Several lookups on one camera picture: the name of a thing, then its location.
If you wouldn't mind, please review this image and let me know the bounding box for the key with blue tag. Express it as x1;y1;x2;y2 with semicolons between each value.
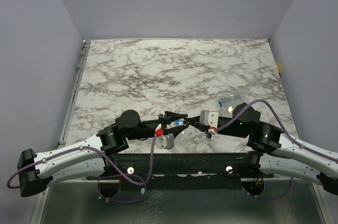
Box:
174;120;184;126

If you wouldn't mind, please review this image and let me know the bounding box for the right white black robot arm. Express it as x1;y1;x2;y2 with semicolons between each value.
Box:
186;101;337;195

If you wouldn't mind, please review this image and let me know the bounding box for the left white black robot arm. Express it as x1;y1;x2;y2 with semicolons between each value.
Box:
15;109;188;198

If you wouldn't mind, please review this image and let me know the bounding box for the clear plastic bag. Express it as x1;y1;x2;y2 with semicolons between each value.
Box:
218;90;246;116

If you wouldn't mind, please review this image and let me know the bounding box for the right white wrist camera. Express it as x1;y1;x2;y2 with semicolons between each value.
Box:
199;110;219;128

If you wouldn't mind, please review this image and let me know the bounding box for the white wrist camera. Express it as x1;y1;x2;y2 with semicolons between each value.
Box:
199;110;219;128
156;133;175;150

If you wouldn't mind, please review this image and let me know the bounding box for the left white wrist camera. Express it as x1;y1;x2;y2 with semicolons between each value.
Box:
156;133;175;150

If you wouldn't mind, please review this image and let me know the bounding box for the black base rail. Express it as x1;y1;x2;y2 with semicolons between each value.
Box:
54;151;315;190

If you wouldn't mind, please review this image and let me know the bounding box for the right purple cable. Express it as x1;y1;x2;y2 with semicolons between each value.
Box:
215;99;338;200

